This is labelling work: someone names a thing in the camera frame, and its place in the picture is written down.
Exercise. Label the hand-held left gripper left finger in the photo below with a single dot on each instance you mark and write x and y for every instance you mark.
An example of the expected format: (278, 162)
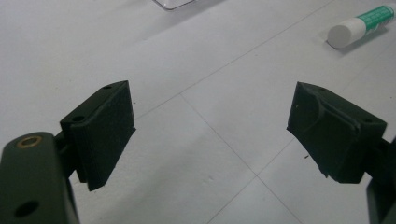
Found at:
(99, 133)

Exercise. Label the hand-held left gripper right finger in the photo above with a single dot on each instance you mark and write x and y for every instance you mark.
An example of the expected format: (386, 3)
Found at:
(333, 140)

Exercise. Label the white and green tube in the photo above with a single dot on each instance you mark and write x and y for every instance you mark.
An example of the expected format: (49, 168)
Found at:
(358, 26)

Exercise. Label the clear plastic container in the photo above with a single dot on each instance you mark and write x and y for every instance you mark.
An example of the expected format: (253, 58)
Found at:
(173, 3)

